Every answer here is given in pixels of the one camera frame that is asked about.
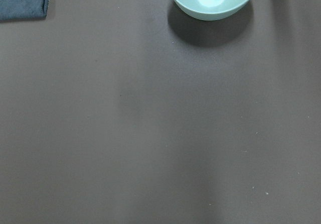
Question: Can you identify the grey folded cloth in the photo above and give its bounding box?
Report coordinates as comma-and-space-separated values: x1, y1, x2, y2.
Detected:
1, 0, 49, 21

